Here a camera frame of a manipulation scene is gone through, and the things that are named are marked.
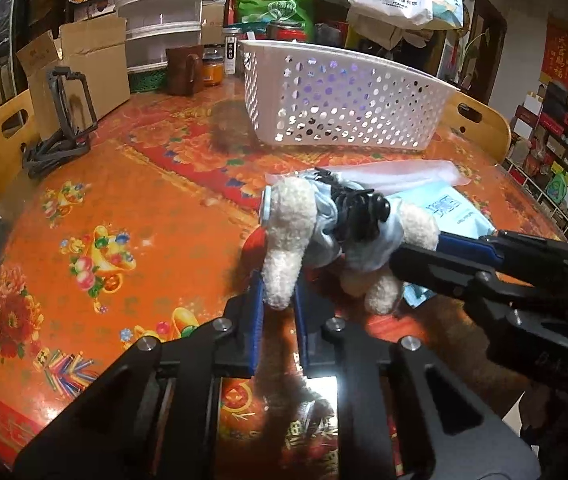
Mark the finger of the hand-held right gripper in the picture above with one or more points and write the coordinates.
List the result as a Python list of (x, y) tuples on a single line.
[(463, 246), (433, 272)]

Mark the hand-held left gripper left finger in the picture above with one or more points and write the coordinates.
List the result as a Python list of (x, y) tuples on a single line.
[(256, 330)]

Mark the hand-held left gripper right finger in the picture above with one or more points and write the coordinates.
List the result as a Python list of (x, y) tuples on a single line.
[(300, 330)]

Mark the light blue wet wipes pack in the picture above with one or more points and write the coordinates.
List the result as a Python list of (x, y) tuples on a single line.
[(448, 210)]

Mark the cream plush dog toy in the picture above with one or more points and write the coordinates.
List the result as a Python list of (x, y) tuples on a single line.
[(294, 220)]

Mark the white perforated plastic basket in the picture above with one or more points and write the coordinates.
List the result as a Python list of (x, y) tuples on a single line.
[(343, 95)]

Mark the purple tissue pack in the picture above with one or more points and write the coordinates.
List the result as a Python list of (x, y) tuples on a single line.
[(312, 94)]

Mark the clear plastic bag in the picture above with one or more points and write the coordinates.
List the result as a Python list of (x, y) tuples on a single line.
[(403, 172)]

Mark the shelf of boxes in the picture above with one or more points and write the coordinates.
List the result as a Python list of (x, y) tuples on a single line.
[(538, 160)]

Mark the potted plant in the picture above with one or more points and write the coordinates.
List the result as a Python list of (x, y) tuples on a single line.
[(473, 47)]

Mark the beige cloth bag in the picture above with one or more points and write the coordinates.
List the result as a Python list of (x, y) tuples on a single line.
[(378, 32)]

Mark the orange glass jar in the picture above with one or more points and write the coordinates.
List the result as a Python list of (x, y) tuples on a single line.
[(213, 72)]

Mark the black phone stand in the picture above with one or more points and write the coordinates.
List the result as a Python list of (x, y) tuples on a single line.
[(64, 145)]

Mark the brown mug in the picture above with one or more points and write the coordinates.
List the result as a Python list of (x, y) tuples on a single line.
[(181, 70)]

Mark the green woven basket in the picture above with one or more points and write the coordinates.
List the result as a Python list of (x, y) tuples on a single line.
[(146, 81)]

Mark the glass jar with red lid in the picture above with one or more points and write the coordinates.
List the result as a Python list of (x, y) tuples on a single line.
[(289, 32)]

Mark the glass bottle with black label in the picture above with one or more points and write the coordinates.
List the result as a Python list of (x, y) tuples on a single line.
[(231, 52)]

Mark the green shopping bag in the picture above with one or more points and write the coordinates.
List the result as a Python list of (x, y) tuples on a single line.
[(284, 10)]

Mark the open cardboard box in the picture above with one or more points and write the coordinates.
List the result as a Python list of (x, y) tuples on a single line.
[(99, 75)]

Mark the small brown cardboard box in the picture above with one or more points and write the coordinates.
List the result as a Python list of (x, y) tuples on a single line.
[(213, 22)]

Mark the stack of clear plastic drawers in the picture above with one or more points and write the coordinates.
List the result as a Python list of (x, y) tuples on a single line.
[(159, 10)]

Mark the red wall poster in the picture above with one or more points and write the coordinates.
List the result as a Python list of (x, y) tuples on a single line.
[(558, 55)]

